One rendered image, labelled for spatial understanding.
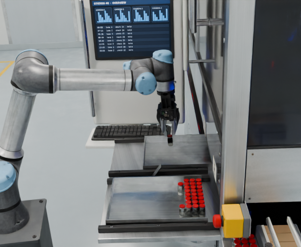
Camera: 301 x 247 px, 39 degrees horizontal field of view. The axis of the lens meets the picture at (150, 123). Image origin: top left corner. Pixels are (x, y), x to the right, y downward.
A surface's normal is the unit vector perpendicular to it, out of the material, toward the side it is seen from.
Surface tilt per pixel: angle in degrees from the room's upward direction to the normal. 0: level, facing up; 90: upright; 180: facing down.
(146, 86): 90
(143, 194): 0
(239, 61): 90
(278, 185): 90
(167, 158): 0
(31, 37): 90
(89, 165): 0
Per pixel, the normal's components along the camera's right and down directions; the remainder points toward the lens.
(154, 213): -0.04, -0.90
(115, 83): 0.21, 0.33
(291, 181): -0.01, 0.44
